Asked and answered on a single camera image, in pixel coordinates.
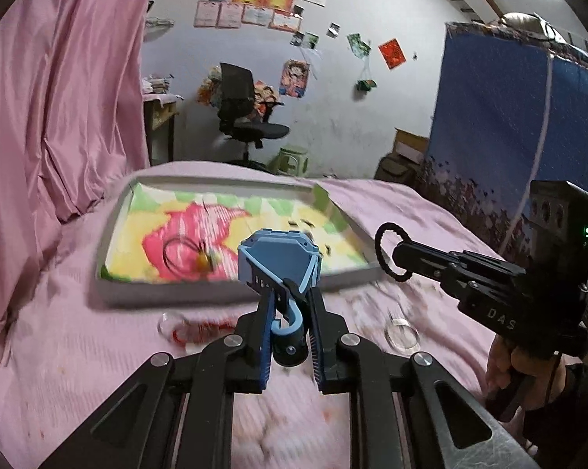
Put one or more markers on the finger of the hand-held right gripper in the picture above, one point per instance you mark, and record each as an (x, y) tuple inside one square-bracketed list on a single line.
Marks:
[(423, 253), (428, 274)]

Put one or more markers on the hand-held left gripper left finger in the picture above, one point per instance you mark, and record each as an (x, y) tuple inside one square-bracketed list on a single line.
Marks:
[(265, 347)]

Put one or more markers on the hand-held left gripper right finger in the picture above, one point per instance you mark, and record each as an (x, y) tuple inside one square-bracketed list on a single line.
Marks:
[(315, 351)]

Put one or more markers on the blue hair claw clip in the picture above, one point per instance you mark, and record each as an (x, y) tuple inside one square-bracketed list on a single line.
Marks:
[(279, 260)]

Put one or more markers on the white shallow tray box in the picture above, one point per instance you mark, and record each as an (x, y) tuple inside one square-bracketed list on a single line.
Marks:
[(128, 290)]

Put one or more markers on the person's right forearm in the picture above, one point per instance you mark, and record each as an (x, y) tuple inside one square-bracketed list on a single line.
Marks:
[(582, 415)]

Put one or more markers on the person's right hand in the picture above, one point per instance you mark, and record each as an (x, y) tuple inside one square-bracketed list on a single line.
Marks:
[(500, 369)]

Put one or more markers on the clear glass dish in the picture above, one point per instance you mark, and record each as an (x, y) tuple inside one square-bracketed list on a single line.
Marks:
[(167, 325)]

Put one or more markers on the cardboard box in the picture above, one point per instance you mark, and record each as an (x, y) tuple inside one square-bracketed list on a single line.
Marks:
[(411, 144)]

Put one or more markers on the blue printed cloth wardrobe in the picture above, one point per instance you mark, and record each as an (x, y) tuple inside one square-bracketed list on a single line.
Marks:
[(489, 122)]

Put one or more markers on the floral cloth tray lining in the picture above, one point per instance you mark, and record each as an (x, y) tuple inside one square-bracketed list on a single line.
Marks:
[(176, 215)]

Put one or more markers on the green plastic stool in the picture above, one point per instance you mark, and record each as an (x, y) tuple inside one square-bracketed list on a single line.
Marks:
[(293, 159)]

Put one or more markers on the pink floral bed blanket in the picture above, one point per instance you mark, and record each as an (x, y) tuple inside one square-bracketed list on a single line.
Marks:
[(103, 391)]

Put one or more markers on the green hanging pouch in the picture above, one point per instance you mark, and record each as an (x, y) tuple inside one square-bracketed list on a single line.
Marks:
[(366, 85)]

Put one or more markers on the black office chair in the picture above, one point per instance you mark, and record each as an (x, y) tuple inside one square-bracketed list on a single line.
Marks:
[(236, 89)]

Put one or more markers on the wooden desk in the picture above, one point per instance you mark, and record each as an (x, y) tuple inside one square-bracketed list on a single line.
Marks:
[(159, 117)]

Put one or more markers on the colourful floral bag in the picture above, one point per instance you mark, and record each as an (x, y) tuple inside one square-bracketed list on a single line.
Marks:
[(208, 87)]

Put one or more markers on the stack of books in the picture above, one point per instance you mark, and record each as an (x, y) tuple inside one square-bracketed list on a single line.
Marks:
[(154, 84)]

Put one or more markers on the pink satin curtain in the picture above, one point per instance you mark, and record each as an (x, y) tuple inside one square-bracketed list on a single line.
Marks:
[(59, 107)]

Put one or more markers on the red paper wall decoration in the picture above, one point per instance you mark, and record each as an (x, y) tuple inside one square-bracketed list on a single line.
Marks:
[(391, 53)]

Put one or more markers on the cartoon figure wall poster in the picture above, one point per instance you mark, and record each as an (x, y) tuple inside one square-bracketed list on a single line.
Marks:
[(294, 78)]

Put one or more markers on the green wall photo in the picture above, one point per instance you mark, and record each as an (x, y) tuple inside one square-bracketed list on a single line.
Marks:
[(358, 45)]

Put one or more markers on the cartoon children wall poster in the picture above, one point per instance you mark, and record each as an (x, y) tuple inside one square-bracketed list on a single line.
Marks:
[(265, 100)]

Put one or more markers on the small wall photo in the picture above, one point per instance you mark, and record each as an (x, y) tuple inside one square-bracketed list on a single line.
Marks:
[(332, 30), (306, 40)]

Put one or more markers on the rows of wall certificates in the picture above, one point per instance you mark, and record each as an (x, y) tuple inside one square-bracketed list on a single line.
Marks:
[(260, 0)]

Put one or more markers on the small wall shelf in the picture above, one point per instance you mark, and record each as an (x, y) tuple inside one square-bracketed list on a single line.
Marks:
[(158, 22)]

